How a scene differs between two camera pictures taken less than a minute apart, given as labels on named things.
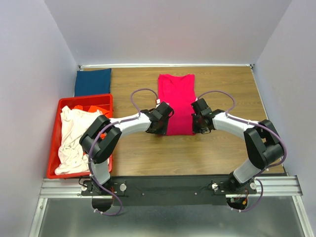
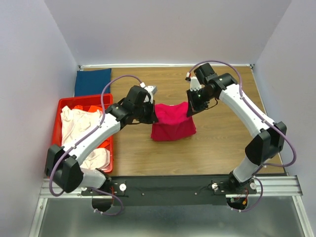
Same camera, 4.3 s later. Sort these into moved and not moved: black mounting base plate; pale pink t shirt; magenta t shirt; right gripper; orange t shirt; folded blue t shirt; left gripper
Moved: right gripper; left gripper; magenta t shirt
Not moved: black mounting base plate; pale pink t shirt; folded blue t shirt; orange t shirt
